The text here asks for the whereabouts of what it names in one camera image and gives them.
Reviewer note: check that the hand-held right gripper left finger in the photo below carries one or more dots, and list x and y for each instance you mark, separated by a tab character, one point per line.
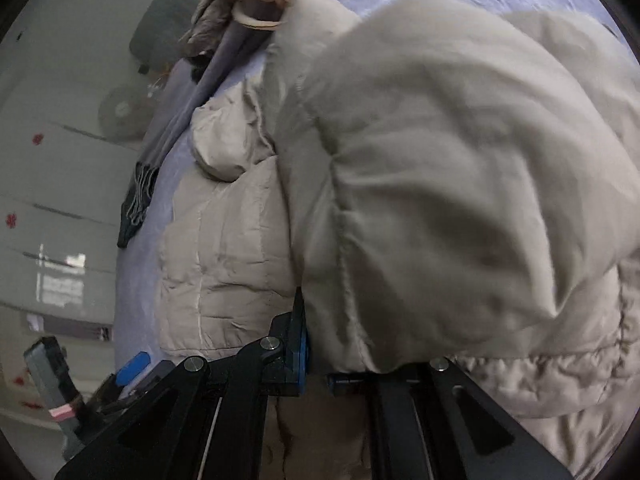
302	360

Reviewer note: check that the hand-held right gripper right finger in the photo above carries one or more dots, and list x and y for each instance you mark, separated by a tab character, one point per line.
350	381

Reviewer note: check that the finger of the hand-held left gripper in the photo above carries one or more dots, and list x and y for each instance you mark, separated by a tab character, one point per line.
145	385
131	367

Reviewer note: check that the beige puffer jacket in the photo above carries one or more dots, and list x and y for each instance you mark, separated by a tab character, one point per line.
425	160

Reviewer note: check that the purple fuzzy blanket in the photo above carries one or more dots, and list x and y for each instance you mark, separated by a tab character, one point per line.
145	270

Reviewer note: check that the dark fringed scarf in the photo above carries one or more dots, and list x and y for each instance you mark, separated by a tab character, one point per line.
137	200

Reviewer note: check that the white floor fan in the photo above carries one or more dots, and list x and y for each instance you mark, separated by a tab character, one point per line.
122	110

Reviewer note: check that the lavender grey garment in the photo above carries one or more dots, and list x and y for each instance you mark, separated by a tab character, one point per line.
235	45

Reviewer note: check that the grey cushion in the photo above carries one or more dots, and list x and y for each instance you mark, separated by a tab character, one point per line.
170	20

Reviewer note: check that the grey-brown fuzzy garment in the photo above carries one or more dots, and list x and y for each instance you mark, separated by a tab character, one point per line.
210	20

